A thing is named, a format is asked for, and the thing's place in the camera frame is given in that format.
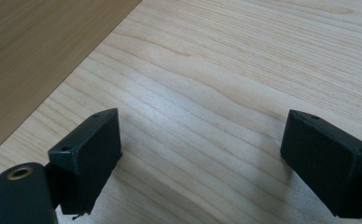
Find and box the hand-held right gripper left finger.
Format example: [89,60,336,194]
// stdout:
[47,107,123,217]

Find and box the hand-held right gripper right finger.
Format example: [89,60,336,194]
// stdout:
[279,109,362,219]

